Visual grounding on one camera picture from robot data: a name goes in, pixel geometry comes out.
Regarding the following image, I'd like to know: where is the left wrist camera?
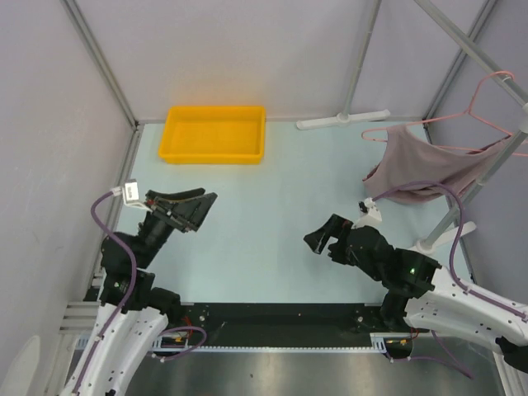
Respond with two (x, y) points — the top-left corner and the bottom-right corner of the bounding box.
(111, 179), (149, 211)

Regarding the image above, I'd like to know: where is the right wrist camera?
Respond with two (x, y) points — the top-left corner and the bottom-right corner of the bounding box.
(352, 198), (382, 229)

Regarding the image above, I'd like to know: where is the pink tank top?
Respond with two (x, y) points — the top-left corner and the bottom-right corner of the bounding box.
(363, 125), (509, 205)

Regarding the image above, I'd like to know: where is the pink wire hanger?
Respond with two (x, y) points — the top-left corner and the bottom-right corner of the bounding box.
(361, 70), (515, 153)

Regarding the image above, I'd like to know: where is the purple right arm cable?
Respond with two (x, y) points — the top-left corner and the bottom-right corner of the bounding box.
(373, 181), (528, 323)

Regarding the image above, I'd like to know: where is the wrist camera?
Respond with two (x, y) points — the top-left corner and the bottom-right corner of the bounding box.
(111, 179), (149, 211)
(352, 198), (382, 229)

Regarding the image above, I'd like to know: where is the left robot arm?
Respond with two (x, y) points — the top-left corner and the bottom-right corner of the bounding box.
(61, 181), (218, 395)

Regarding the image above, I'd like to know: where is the white garment rack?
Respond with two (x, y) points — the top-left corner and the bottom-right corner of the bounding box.
(296, 0), (528, 255)

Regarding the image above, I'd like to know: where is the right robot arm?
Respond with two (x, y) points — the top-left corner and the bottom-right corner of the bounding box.
(304, 214), (527, 372)

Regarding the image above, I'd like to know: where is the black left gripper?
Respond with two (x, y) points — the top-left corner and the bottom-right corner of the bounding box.
(136, 187), (217, 267)

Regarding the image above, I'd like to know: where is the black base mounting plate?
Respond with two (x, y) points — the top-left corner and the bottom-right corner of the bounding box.
(135, 302), (417, 347)

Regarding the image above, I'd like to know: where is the white slotted cable duct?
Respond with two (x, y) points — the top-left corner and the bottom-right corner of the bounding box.
(76, 332), (413, 355)

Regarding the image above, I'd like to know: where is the yellow plastic bin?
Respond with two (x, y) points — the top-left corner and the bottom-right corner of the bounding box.
(158, 106), (266, 165)

